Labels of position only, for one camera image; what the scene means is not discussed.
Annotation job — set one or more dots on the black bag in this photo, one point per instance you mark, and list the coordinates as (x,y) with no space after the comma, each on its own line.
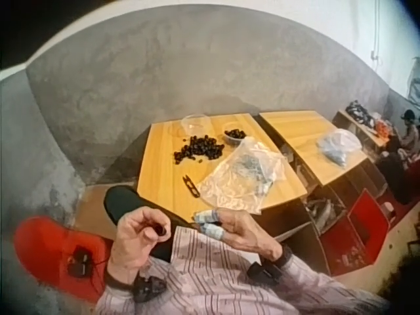
(395,177)

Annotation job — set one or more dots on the cluttered wooden table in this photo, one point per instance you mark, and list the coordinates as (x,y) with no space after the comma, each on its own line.
(361,123)

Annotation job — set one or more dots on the red plastic crate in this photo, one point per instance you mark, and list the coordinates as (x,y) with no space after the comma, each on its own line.
(357,236)

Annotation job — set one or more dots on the black wrist band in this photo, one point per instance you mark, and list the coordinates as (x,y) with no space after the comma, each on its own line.
(272,267)
(144,288)

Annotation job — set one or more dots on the black thread snips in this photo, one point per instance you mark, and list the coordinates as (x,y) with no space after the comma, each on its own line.
(191,187)

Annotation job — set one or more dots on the grey heap under table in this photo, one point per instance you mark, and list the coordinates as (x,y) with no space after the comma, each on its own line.
(323,210)

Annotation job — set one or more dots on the plastic bag of blue pieces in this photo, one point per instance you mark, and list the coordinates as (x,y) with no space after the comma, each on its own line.
(339,147)

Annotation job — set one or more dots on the clear plastic bag with parts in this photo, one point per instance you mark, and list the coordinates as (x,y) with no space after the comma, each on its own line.
(243,177)

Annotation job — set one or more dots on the person's right hand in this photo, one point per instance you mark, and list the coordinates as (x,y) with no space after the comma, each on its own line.
(246,234)

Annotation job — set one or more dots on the dark beads in tub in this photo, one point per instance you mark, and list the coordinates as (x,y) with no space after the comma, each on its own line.
(235,133)

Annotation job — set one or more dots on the person's left hand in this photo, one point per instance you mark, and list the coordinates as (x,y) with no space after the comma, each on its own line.
(131,243)

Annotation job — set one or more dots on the empty clear plastic tub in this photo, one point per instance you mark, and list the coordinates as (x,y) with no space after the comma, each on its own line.
(196,124)

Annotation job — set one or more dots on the pile of dark beads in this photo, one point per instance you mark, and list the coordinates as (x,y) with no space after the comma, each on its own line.
(200,149)

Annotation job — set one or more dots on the small clear tub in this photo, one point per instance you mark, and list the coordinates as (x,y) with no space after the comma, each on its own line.
(234,137)

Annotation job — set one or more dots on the red chair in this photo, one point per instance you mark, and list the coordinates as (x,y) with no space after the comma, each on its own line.
(42,249)

